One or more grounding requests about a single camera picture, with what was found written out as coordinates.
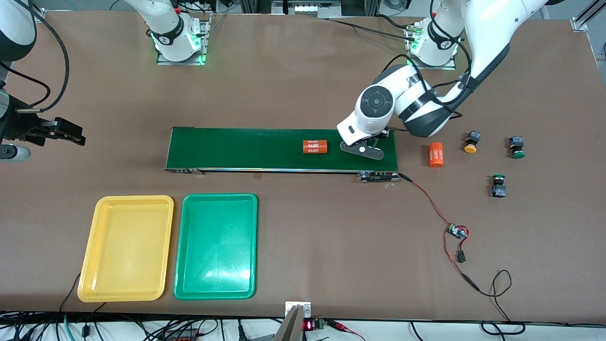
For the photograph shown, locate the orange 4680 battery cylinder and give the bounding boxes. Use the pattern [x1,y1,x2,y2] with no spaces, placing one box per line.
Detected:
[302,139,329,155]
[428,142,444,169]

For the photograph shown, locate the yellow-capped black push button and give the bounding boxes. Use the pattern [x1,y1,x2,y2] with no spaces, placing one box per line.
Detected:
[464,131,482,154]

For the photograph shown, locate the yellow plastic tray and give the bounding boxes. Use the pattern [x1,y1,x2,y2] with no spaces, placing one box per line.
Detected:
[77,195,175,303]

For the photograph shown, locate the green belt mini conveyor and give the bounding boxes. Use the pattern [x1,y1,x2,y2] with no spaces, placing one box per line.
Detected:
[164,126,401,183]

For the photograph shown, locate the grey controller box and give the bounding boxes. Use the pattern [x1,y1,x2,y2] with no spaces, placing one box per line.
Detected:
[271,0,342,18]

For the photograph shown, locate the green plastic tray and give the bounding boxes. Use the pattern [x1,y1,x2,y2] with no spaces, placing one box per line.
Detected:
[173,193,258,300]

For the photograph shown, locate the orange power strip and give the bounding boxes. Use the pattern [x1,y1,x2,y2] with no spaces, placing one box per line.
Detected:
[163,328,199,341]

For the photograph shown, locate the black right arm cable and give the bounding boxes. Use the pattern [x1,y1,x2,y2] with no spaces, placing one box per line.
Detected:
[0,0,71,114]

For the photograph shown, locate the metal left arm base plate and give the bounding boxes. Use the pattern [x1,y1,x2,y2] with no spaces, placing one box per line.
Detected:
[405,21,457,71]

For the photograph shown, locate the red and black wire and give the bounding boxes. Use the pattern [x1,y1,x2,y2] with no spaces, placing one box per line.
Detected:
[399,173,480,290]

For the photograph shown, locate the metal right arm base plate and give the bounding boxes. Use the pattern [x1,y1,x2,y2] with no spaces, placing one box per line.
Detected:
[156,13,212,66]

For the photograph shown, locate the small silver metal bracket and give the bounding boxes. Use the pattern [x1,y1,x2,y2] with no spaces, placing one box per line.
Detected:
[285,301,312,319]

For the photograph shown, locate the red clip lead wires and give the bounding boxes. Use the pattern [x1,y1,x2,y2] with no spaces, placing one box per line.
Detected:
[327,320,366,341]

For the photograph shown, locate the thin black looped cable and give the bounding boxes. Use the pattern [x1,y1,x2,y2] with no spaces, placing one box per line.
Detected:
[476,269,526,336]

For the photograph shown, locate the grey metal mount bar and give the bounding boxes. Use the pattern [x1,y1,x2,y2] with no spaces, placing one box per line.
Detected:
[272,305,306,341]

